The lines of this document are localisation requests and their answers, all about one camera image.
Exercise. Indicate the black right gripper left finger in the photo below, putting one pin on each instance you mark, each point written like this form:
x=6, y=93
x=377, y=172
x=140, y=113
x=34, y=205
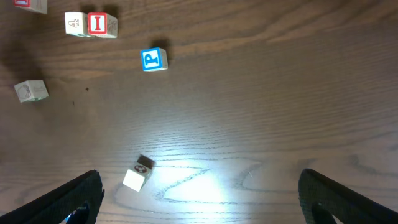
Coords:
x=78, y=200

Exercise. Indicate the red letter I block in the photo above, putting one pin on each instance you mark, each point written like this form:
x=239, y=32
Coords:
x=102, y=25

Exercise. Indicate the blue letter P block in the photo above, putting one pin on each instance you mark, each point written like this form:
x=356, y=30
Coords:
x=154, y=59

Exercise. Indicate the plain wooden ball block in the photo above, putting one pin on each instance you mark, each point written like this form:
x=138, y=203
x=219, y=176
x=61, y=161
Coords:
x=137, y=176

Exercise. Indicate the red number 3 block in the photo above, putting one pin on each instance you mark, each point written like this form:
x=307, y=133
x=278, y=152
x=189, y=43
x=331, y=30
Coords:
x=36, y=6

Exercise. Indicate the red letter A block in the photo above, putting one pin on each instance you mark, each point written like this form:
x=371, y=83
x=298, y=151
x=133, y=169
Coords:
x=31, y=90

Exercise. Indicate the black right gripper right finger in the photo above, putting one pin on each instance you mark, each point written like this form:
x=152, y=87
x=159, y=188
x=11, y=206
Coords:
x=324, y=200

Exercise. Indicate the green number 4 block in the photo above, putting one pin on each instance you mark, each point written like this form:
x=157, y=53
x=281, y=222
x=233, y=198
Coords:
x=76, y=24

